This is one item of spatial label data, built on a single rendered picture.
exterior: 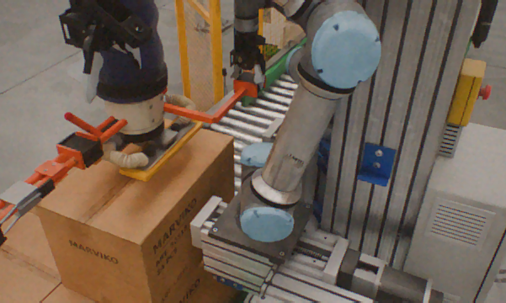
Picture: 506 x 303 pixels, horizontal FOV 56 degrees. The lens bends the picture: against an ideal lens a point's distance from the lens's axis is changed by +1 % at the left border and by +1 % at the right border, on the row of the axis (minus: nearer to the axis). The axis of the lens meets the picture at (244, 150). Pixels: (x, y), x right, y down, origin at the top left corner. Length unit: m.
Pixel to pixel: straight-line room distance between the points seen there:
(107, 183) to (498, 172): 1.14
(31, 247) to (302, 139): 1.40
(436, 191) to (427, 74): 0.28
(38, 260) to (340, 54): 1.51
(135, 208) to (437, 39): 0.97
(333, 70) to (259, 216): 0.36
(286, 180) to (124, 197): 0.71
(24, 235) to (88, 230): 0.66
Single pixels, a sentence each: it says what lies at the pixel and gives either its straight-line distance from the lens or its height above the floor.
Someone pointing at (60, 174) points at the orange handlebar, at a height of 1.18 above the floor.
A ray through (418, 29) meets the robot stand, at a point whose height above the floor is 1.58.
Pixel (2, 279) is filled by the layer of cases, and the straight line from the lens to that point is 2.01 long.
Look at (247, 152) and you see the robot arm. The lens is 1.15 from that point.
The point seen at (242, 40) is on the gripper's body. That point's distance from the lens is 1.50.
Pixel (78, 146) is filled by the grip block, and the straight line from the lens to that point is 1.37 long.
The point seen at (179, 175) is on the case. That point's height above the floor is 0.94.
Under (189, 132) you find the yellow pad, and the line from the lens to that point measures 1.59.
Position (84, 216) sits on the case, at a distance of 1.53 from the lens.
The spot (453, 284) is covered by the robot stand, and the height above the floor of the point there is 0.95.
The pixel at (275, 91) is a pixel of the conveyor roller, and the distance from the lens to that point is 2.92.
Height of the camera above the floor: 1.95
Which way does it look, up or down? 36 degrees down
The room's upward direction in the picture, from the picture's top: straight up
